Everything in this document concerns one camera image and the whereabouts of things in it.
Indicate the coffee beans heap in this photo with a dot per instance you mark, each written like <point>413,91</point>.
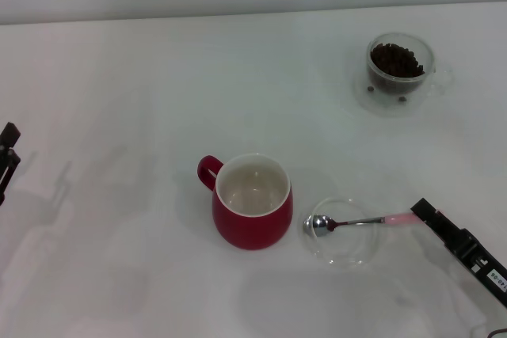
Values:
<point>396,63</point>

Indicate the small clear glass dish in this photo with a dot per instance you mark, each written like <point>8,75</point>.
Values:
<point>344,249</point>

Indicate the red ceramic mug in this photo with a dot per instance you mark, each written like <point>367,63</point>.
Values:
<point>253,223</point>

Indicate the clear glass saucer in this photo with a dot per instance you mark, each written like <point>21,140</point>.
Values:
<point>392,107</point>

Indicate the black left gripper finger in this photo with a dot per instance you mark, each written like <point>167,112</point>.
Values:
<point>10,134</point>

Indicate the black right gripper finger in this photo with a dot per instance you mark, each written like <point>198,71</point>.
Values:
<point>455,239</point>

